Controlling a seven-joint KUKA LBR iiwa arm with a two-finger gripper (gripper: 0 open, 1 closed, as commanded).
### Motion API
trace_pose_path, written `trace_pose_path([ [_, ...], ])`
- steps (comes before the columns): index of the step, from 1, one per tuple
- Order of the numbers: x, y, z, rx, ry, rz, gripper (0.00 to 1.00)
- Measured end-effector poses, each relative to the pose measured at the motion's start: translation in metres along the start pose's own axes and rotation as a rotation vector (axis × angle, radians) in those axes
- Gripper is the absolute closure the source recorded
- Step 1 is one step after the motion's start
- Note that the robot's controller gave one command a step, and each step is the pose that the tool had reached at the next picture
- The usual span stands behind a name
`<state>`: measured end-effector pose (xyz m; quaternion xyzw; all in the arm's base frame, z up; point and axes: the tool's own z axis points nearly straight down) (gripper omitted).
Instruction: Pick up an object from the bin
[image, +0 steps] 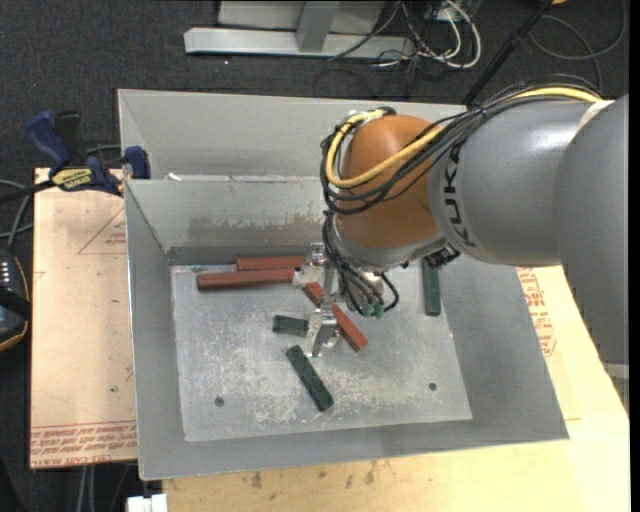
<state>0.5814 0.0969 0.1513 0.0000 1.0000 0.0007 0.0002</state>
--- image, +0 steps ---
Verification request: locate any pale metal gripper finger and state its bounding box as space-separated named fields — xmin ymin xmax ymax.
xmin=323 ymin=310 xmax=343 ymax=352
xmin=306 ymin=308 xmax=327 ymax=359

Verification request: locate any red-brown flat block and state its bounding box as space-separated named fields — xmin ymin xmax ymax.
xmin=235 ymin=255 xmax=307 ymax=272
xmin=303 ymin=282 xmax=370 ymax=354
xmin=195 ymin=267 xmax=297 ymax=293

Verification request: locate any dark green flat block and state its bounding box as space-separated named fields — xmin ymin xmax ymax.
xmin=271 ymin=314 xmax=312 ymax=338
xmin=285 ymin=344 xmax=336 ymax=413
xmin=420 ymin=256 xmax=443 ymax=318

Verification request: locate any grey metal bin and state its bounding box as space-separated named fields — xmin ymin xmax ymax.
xmin=117 ymin=88 xmax=570 ymax=482

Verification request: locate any brown cardboard board red print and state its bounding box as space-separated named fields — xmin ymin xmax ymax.
xmin=29 ymin=167 xmax=584 ymax=471

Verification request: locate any black cylinder on white bracket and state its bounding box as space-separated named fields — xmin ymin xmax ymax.
xmin=424 ymin=243 xmax=462 ymax=270

